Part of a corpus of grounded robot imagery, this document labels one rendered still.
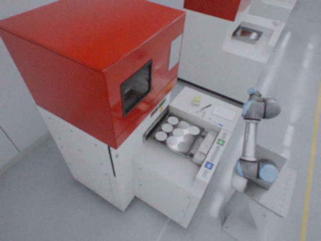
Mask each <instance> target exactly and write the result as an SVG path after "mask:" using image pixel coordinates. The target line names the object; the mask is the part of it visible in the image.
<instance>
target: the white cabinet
mask: <svg viewBox="0 0 321 241"><path fill-rule="evenodd" d="M132 161H133V174H134V186H135V196H137V197H138V198H140V199H141V200H143V201H145V202H146V203H147V204H149V205H150V206H152V207H154V208H156V209H157V210H158V211H159V212H161V213H162V214H165V215H166V216H168V217H169V218H171V219H172V220H174V221H176V222H177V223H179V224H180V225H181V226H183V227H185V228H187V226H188V224H189V222H190V220H191V218H192V216H193V215H194V213H195V211H196V208H197V206H198V204H199V202H200V200H201V199H200V198H198V197H197V196H194V195H193V194H191V193H189V192H188V191H186V190H184V189H182V188H181V187H179V186H177V185H175V184H174V183H173V182H171V181H169V180H167V179H166V178H163V177H162V176H160V175H159V174H157V173H155V172H153V171H151V170H150V169H148V168H146V167H144V166H143V165H140V163H138V162H136V161H134V160H132Z"/></svg>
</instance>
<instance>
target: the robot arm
mask: <svg viewBox="0 0 321 241"><path fill-rule="evenodd" d="M247 92H248V94H249V102H245V104H244V108H243V112H242V118H243V121H244V122H245V129H244V138H243V148H242V155H241V156H239V159H237V173H238V175H241V176H244V177H249V178H255V179H261V180H263V181H265V182H268V183H272V182H274V181H276V180H277V178H278V167H277V165H276V163H275V162H273V161H272V160H270V159H261V160H259V161H258V162H257V160H256V158H255V151H256V142H257V130H258V124H259V123H260V122H261V119H266V120H268V119H273V118H275V117H277V116H278V115H279V114H280V113H281V107H280V105H279V104H278V99H275V98H264V96H263V95H262V94H261V93H260V92H259V91H258V90H257V89H256V88H255V87H251V88H249V89H248V91H247Z"/></svg>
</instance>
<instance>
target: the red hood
mask: <svg viewBox="0 0 321 241"><path fill-rule="evenodd" d="M185 19H186V11H182V10H179V9H175V8H171V7H168V6H164V5H160V4H157V3H155V2H151V1H148V0H57V1H56V2H53V3H49V4H46V5H44V6H41V7H38V8H35V9H31V10H28V11H25V12H22V13H20V14H17V15H14V16H11V17H8V18H5V19H2V20H0V36H1V38H2V40H3V42H4V44H5V46H6V48H7V50H8V52H9V53H10V55H11V57H12V60H13V62H14V63H15V65H16V67H17V69H18V71H19V73H20V75H21V76H22V78H23V80H24V82H25V84H26V87H27V88H28V90H29V91H30V93H31V95H32V98H33V100H34V102H35V103H36V104H37V106H39V107H41V108H43V109H45V110H47V111H48V112H50V113H52V114H54V115H55V116H57V117H59V118H61V119H63V120H64V121H66V122H68V123H70V124H72V125H74V126H75V127H76V128H78V129H80V130H82V131H84V132H85V133H88V134H89V135H91V136H93V137H95V138H96V139H97V140H99V141H101V142H103V143H104V144H106V145H108V146H110V147H112V148H114V149H115V150H116V149H117V148H119V147H120V146H121V145H122V144H123V142H124V141H125V140H126V139H127V138H128V137H129V136H130V135H131V134H132V133H133V132H134V131H135V129H136V128H137V127H138V126H139V125H140V124H141V123H142V122H143V121H144V120H145V119H146V118H147V117H148V116H149V114H150V113H151V112H152V111H153V110H154V109H155V108H156V107H157V106H158V105H159V104H160V102H161V101H162V100H163V99H164V98H165V96H167V95H168V94H169V93H170V91H171V90H172V89H173V88H174V87H175V86H176V82H177V78H178V71H179V63H180V56H181V48H182V38H183V31H184V27H185Z"/></svg>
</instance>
